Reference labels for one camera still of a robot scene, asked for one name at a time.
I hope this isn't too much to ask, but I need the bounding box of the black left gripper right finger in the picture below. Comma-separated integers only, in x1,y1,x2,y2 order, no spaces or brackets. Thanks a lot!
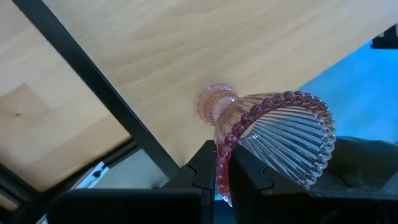
229,144,398,224

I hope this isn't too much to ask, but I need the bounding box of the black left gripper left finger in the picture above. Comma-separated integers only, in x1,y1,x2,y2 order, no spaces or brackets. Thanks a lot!
46,139,217,224

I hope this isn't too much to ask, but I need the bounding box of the silver metal bracket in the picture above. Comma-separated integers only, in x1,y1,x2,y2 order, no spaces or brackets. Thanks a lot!
71,161,109,190

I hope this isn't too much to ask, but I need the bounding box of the black aluminium table frame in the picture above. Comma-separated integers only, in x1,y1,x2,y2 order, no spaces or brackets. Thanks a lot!
0,0,182,224

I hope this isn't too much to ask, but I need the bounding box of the black front frame beam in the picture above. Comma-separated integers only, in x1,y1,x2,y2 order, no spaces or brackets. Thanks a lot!
371,24,398,50

